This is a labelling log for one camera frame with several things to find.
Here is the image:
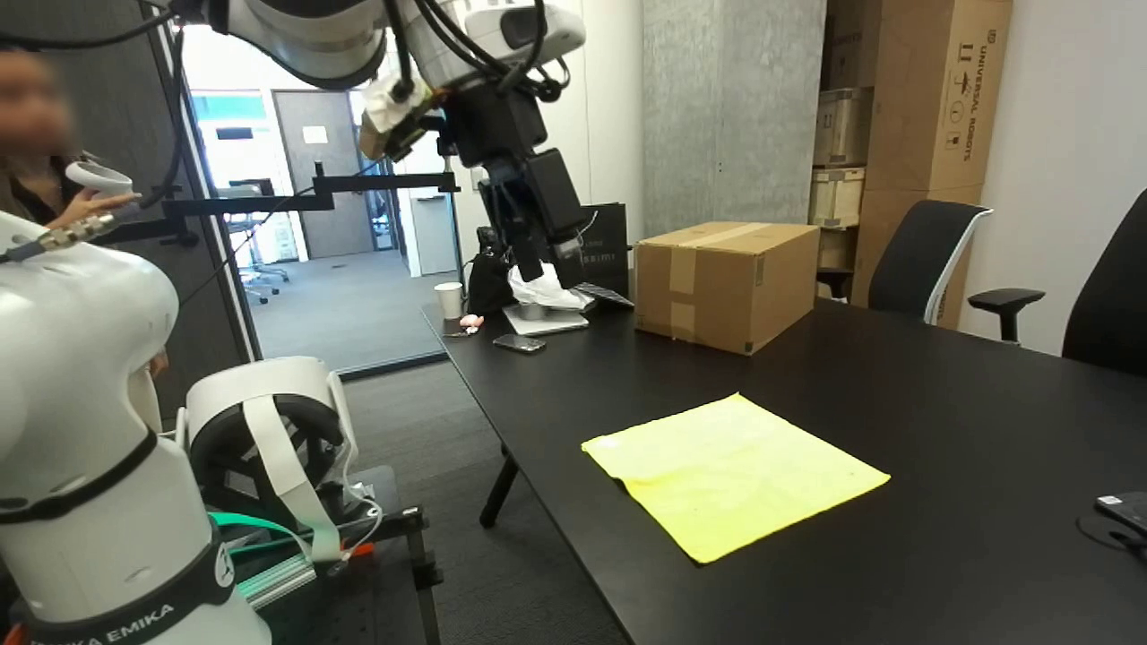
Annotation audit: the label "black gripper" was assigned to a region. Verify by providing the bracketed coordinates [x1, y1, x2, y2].
[444, 77, 602, 285]

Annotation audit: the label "yellow towel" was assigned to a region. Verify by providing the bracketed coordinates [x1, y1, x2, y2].
[578, 389, 895, 568]

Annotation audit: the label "black computer tower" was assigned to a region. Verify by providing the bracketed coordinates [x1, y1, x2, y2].
[578, 200, 633, 299]

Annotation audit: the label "black bag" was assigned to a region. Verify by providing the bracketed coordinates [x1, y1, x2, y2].
[466, 223, 521, 323]

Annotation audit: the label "white papers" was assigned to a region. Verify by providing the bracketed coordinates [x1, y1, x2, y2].
[498, 299, 596, 339]

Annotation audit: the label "dark flat phone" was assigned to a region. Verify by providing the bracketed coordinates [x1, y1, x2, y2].
[488, 334, 554, 357]

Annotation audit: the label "white paper cup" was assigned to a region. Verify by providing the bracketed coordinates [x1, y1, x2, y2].
[432, 279, 466, 323]

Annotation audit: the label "brown cardboard box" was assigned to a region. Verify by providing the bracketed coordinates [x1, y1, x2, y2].
[633, 217, 826, 357]

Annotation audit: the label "grey door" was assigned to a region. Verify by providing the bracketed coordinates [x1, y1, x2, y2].
[269, 86, 385, 263]

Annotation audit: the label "small stacked cardboard box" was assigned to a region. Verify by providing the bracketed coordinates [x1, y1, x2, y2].
[814, 81, 874, 168]
[814, 224, 861, 279]
[807, 164, 868, 230]

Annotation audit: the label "black equipment stand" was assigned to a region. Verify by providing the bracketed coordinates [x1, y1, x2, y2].
[230, 462, 449, 645]

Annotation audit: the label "white VR headset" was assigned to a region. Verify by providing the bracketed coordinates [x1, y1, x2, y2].
[176, 351, 365, 567]

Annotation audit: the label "black office chair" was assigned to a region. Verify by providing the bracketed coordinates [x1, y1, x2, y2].
[864, 198, 1052, 346]
[1059, 186, 1147, 381]

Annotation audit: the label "tall cardboard box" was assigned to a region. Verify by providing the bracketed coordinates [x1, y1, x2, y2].
[826, 0, 1018, 336]

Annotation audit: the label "white VR controller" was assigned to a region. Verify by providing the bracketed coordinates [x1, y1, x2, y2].
[60, 154, 139, 198]

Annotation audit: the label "person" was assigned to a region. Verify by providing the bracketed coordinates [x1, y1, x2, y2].
[0, 47, 147, 260]

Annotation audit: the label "small dark device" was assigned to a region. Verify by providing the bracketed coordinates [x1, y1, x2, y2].
[1095, 488, 1147, 533]

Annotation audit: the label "black camera boom bar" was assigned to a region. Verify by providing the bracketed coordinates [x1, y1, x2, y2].
[159, 160, 463, 223]

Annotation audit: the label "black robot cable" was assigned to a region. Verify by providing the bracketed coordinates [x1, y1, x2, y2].
[377, 0, 580, 111]

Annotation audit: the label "green cable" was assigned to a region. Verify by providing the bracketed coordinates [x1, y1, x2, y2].
[204, 504, 318, 604]

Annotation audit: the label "black looped cable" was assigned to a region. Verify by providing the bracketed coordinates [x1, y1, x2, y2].
[1073, 508, 1147, 563]

